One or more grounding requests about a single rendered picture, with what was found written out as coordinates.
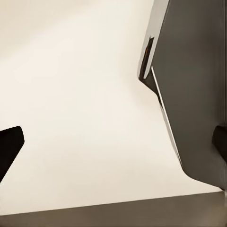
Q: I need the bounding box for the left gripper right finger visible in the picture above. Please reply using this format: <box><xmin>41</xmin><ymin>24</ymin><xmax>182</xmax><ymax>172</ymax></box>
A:
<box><xmin>212</xmin><ymin>126</ymin><xmax>227</xmax><ymax>164</ymax></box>

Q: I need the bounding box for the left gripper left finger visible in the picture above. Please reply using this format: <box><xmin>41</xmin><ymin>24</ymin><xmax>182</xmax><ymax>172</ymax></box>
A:
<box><xmin>0</xmin><ymin>126</ymin><xmax>25</xmax><ymax>183</ymax></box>

